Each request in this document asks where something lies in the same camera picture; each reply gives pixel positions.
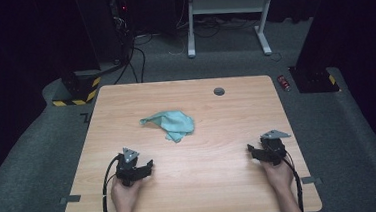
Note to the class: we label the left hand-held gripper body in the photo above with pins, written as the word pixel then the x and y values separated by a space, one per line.
pixel 127 170

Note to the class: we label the dark equipment rack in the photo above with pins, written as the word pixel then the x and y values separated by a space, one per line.
pixel 121 20

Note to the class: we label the white metal stand frame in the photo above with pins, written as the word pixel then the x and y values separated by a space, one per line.
pixel 229 5

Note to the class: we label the black yellow striped stand base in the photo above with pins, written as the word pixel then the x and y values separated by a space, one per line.
pixel 81 88

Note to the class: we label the black square stand base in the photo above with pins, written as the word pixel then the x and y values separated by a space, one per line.
pixel 314 78

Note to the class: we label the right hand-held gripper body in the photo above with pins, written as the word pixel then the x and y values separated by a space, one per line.
pixel 273 148

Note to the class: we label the light teal cloth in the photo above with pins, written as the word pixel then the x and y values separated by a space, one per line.
pixel 174 123

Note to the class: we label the grey tape strip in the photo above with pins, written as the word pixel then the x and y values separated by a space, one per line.
pixel 311 180
pixel 70 199

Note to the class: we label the person's right hand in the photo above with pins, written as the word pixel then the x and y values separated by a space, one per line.
pixel 279 178

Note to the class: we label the person's left hand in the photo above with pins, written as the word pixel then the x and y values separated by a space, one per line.
pixel 125 197

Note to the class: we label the small red can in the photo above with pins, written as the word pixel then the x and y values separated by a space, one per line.
pixel 283 83

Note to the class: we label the black curtain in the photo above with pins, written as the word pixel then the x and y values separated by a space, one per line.
pixel 353 17
pixel 21 47

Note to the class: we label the grey round table grommet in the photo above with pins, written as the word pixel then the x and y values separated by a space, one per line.
pixel 219 91

